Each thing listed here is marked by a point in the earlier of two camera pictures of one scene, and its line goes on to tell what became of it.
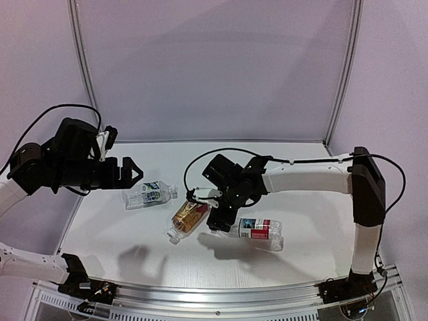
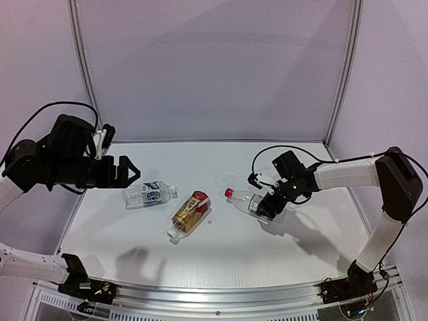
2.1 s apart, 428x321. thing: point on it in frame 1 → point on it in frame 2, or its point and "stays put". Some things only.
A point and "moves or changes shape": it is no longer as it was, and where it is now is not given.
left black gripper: (118, 172) stays put
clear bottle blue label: (149, 194) stays put
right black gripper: (218, 218) → (268, 203)
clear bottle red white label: (259, 229) moves or changes shape
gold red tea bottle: (186, 219) stays put
